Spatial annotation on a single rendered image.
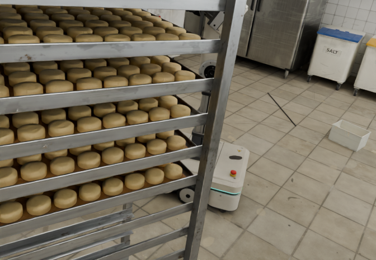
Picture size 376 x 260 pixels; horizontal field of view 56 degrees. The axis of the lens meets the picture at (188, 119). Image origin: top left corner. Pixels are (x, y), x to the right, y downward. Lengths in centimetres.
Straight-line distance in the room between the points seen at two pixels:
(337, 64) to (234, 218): 335
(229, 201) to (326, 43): 338
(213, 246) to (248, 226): 30
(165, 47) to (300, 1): 434
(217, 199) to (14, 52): 182
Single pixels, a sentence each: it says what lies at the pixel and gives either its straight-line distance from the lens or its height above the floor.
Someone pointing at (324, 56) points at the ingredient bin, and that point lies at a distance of 523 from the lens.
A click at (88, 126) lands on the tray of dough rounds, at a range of 75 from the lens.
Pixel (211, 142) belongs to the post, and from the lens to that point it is 85.
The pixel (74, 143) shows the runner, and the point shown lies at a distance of 72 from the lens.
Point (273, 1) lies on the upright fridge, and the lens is 512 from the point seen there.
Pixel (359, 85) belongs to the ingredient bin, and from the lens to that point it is 522.
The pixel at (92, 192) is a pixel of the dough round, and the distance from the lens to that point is 86.
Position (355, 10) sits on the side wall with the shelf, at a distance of 577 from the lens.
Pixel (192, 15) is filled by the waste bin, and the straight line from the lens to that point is 619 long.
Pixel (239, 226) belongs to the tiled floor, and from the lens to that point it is 231.
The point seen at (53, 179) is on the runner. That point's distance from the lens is 76.
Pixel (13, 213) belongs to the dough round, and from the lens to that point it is 83.
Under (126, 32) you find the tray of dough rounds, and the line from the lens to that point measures 79.
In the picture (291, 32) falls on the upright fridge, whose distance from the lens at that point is 505.
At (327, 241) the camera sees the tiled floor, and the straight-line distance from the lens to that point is 244.
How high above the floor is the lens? 151
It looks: 26 degrees down
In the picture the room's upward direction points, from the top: 8 degrees clockwise
